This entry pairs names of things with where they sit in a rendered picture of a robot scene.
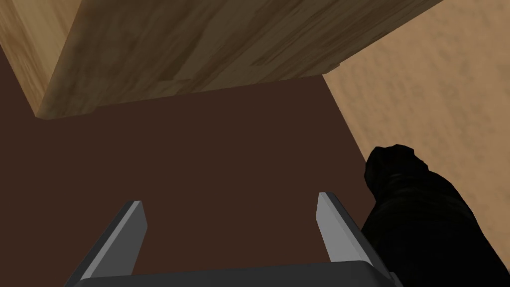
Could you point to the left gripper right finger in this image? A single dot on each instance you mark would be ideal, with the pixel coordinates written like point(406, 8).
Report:
point(338, 239)

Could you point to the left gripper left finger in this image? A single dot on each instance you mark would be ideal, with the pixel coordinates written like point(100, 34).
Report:
point(119, 243)

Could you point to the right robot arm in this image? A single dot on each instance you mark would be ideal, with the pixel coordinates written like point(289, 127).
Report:
point(422, 223)

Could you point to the light wooden cabinet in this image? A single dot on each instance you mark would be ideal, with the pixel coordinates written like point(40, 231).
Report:
point(191, 44)

